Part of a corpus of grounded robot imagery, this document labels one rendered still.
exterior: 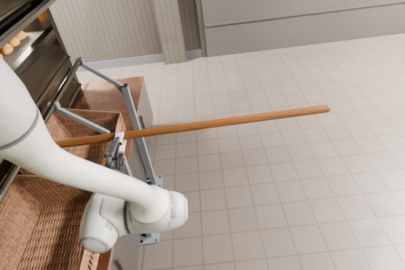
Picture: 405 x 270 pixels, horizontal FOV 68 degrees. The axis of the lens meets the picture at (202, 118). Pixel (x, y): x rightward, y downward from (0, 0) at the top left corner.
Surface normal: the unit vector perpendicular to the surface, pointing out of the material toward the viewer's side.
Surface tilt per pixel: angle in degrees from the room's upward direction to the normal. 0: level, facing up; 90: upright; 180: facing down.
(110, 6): 90
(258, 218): 0
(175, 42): 90
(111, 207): 8
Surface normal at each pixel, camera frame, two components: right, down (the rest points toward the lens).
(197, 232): -0.11, -0.79
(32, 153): 0.71, 0.64
